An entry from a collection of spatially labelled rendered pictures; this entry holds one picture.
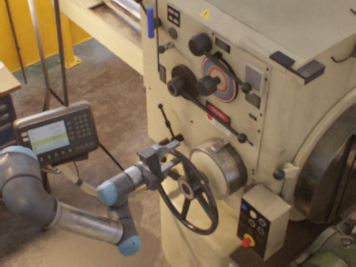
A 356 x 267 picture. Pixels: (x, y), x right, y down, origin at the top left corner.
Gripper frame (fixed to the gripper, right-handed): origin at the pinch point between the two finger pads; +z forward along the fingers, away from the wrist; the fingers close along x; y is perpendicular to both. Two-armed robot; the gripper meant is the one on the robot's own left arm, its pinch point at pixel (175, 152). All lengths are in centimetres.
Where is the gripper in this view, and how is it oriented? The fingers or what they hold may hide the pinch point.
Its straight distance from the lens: 193.4
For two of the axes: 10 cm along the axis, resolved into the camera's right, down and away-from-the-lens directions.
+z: 7.7, -4.4, 4.7
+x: 1.6, 8.4, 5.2
